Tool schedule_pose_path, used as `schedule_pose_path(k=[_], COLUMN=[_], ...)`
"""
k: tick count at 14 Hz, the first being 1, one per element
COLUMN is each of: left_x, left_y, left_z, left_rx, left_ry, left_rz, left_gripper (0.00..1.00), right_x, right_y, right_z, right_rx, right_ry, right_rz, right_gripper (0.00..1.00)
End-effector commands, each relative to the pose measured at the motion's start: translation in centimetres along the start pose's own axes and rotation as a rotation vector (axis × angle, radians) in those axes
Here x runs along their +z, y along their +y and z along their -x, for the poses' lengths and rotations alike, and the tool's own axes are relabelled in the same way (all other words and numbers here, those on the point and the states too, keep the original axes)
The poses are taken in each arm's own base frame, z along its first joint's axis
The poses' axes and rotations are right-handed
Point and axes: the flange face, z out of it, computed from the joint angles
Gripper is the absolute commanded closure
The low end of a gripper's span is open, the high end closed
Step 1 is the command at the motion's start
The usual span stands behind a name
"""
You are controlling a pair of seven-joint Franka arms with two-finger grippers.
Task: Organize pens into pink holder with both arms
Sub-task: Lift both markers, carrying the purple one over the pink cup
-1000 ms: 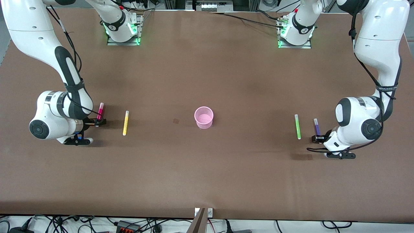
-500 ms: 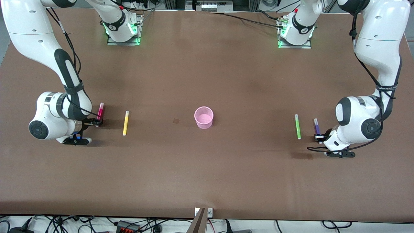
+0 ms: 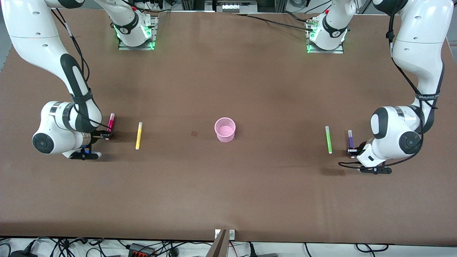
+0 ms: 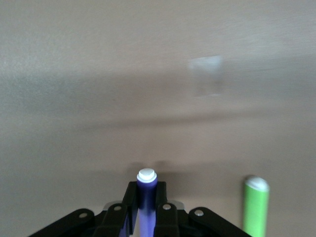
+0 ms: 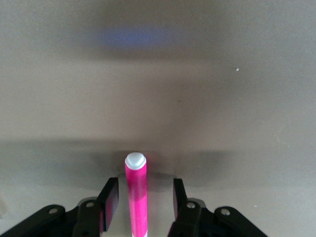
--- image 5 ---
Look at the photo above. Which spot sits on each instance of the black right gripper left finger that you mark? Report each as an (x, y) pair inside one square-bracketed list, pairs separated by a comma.
[(108, 197)]

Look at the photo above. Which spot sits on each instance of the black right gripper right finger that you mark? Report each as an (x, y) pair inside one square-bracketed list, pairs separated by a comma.
[(180, 197)]

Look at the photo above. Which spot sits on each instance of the pink highlighter pen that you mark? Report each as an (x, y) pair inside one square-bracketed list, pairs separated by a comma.
[(137, 197)]

